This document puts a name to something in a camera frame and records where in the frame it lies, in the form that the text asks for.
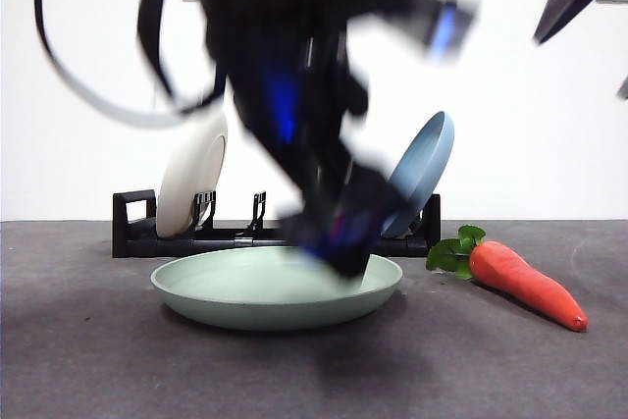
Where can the pale green plate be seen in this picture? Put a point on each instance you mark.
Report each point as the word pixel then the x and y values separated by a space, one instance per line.
pixel 255 291

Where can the black plastic plate rack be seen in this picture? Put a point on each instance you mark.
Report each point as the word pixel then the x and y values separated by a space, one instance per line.
pixel 132 245

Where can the orange toy carrot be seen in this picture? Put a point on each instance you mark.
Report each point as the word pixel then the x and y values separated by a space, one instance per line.
pixel 520 281

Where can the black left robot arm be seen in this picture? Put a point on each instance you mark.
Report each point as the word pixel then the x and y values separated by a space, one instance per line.
pixel 265 46

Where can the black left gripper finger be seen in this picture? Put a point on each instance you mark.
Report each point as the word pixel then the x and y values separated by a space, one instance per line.
pixel 365 223
pixel 306 235

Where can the cream white plate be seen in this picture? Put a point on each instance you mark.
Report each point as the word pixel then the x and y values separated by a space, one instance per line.
pixel 186 193

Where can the blue plate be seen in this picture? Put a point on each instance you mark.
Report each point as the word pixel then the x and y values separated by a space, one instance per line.
pixel 429 159

